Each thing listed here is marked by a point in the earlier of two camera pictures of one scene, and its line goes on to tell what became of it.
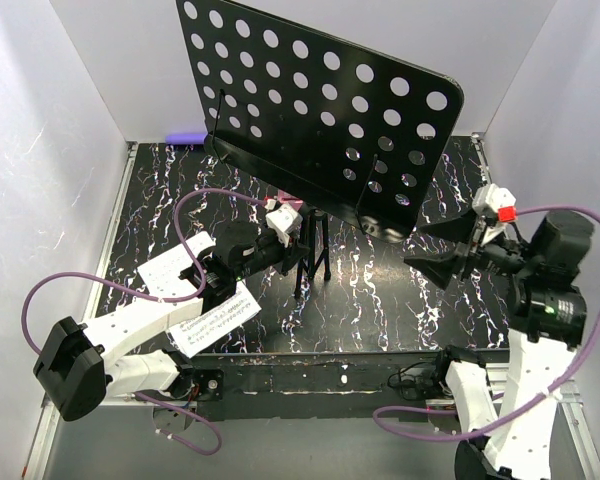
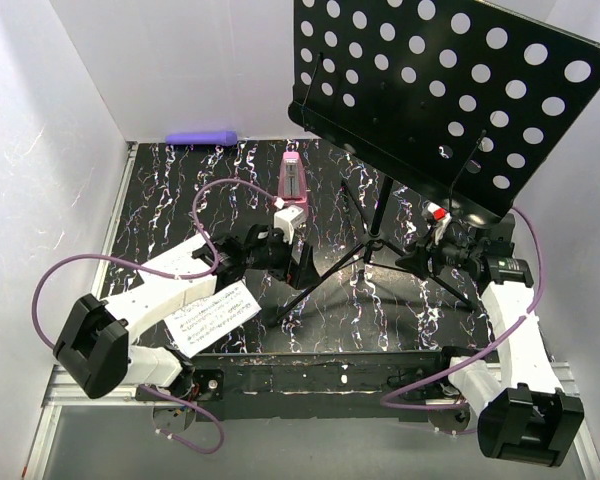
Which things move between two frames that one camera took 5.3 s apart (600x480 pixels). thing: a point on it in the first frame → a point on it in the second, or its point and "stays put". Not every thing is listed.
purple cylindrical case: x=186 y=138 stays put
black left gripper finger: x=294 y=253 → x=304 y=273
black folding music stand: x=328 y=125 → x=458 y=98
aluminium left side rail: x=104 y=260 stays put
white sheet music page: x=193 y=334 stays put
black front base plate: x=323 y=385 stays put
